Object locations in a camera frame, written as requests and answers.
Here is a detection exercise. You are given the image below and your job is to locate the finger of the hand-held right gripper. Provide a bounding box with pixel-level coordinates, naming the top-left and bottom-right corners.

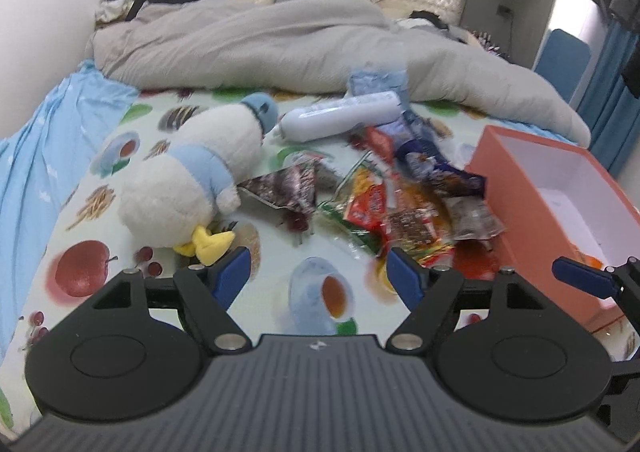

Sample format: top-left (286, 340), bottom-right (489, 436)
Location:
top-left (551, 256), bottom-right (640, 305)

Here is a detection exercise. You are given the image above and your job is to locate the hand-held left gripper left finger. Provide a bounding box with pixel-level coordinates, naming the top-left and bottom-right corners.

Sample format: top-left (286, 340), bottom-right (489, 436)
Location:
top-left (92, 247), bottom-right (252, 353)

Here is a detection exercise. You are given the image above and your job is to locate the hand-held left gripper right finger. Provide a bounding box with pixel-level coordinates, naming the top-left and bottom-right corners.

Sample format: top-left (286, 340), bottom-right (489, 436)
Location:
top-left (386, 247), bottom-right (548, 353)

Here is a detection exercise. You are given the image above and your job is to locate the clear red trimmed snack packet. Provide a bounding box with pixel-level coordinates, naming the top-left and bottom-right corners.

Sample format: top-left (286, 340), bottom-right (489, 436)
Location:
top-left (380, 182), bottom-right (458, 268)

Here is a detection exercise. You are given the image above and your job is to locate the clear brown snack packet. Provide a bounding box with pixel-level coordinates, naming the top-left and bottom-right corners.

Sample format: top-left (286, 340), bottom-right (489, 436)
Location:
top-left (442, 194), bottom-right (506, 240)

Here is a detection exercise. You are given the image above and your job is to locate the green edged snack packet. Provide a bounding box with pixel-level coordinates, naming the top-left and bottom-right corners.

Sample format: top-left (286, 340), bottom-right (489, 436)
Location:
top-left (317, 162), bottom-right (396, 258)

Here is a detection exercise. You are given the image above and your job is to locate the orange cardboard box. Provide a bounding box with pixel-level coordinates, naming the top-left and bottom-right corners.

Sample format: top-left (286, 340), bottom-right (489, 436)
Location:
top-left (465, 126), bottom-right (640, 333)

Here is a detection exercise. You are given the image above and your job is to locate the dark red snack packet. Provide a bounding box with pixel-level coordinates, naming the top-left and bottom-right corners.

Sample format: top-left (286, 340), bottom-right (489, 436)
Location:
top-left (237, 154), bottom-right (328, 233)

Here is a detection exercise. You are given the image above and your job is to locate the dark blue snack packet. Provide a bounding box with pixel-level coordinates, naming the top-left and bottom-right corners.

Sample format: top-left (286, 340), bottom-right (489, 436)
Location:
top-left (395, 112), bottom-right (488, 198)

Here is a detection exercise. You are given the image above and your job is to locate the small red snack packet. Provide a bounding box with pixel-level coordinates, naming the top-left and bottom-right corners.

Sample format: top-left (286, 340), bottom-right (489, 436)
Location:
top-left (350, 124), bottom-right (401, 163)

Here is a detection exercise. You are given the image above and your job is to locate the white duck plush toy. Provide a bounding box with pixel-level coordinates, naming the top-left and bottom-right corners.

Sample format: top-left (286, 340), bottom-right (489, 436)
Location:
top-left (117, 93), bottom-right (278, 265)

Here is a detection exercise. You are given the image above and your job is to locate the fruit printed bed sheet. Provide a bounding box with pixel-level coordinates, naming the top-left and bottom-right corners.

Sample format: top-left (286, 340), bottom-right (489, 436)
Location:
top-left (0, 87), bottom-right (591, 433)

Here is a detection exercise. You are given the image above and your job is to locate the blue curtain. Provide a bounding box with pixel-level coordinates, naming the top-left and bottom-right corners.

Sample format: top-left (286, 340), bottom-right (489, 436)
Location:
top-left (575, 17), bottom-right (640, 178)

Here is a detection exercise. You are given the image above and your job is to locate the crumpled light blue bag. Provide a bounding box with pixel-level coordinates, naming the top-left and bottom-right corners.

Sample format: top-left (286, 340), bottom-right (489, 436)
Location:
top-left (347, 63), bottom-right (411, 108)

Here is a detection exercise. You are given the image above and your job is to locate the blue chair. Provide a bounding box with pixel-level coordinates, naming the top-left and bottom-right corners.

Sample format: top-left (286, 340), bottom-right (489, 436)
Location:
top-left (532, 28), bottom-right (591, 105)

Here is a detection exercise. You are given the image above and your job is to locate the grey duvet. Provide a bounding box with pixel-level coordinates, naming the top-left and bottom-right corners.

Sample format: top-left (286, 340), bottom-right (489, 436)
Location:
top-left (85, 0), bottom-right (591, 148)

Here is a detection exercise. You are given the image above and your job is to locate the black garment on pillow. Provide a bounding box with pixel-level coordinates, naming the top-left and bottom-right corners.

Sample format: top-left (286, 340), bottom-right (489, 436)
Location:
top-left (395, 9), bottom-right (501, 53)

